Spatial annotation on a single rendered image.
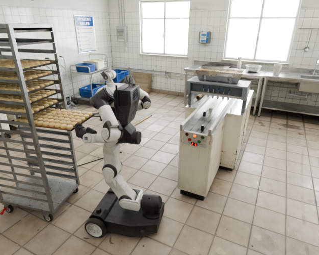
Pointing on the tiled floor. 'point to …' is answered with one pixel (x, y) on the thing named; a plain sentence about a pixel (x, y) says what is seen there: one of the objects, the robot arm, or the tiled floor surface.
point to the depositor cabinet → (233, 140)
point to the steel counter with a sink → (311, 79)
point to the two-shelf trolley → (89, 78)
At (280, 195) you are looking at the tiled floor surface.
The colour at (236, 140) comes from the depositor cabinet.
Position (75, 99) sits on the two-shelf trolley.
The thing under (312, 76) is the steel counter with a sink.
